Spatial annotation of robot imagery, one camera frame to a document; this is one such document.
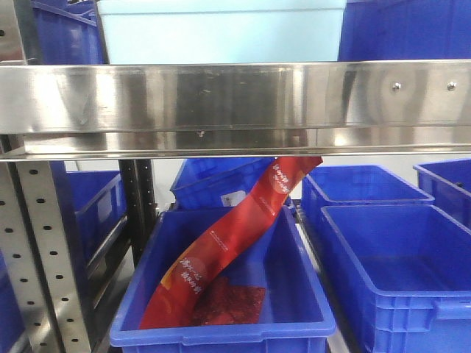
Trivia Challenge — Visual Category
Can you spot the perforated steel shelf upright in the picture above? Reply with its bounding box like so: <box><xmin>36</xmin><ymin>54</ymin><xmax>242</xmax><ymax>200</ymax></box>
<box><xmin>1</xmin><ymin>1</ymin><xmax>97</xmax><ymax>352</ymax></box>

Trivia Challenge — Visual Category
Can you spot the dark blue bin with bags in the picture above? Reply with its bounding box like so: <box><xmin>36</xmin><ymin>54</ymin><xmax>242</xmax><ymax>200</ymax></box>
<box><xmin>110</xmin><ymin>208</ymin><xmax>336</xmax><ymax>352</ymax></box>

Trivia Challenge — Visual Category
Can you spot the light blue plastic bin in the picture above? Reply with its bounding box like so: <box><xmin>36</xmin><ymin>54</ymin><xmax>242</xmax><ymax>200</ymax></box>
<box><xmin>97</xmin><ymin>1</ymin><xmax>347</xmax><ymax>65</ymax></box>

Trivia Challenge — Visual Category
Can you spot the dark red snack packet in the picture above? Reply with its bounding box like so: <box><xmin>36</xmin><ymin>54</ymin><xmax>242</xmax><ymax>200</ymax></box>
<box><xmin>178</xmin><ymin>277</ymin><xmax>266</xmax><ymax>327</ymax></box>

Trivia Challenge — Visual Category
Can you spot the red snack bag strip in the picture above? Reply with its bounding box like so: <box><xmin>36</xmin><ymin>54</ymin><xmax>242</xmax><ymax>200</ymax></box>
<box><xmin>139</xmin><ymin>157</ymin><xmax>323</xmax><ymax>329</ymax></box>

